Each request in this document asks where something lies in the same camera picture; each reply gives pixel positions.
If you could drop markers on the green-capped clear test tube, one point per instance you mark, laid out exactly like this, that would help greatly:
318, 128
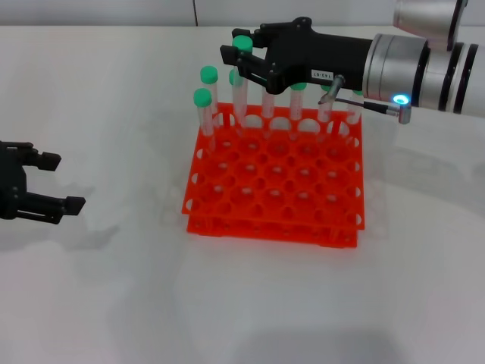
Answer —
231, 77
298, 102
326, 110
268, 106
209, 74
242, 43
353, 110
202, 98

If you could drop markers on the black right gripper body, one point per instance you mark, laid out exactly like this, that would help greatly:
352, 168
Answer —
303, 53

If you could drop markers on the orange test tube rack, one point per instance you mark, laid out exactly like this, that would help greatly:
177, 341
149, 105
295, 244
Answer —
280, 182

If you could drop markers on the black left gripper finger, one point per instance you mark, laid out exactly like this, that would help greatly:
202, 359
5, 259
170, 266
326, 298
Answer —
49, 161
74, 206

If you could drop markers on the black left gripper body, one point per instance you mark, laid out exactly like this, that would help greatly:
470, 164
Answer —
9, 182

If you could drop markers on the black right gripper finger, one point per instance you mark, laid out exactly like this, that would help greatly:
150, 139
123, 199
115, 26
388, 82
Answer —
259, 36
227, 54

